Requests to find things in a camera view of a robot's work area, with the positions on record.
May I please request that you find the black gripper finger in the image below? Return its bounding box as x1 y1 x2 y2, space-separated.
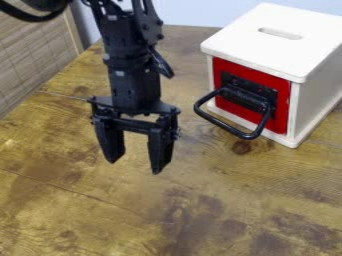
148 115 179 174
92 116 126 164

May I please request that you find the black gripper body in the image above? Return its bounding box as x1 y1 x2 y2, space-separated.
88 59 181 134

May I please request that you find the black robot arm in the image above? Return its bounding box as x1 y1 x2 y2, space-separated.
87 0 181 174

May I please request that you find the red drawer front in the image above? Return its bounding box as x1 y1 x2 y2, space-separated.
213 57 291 134

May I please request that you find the white wooden drawer box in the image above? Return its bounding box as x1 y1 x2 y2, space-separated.
194 3 342 148

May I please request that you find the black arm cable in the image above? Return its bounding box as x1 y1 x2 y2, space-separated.
147 44 175 80

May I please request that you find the black metal drawer handle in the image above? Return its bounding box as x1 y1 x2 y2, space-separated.
193 86 273 141

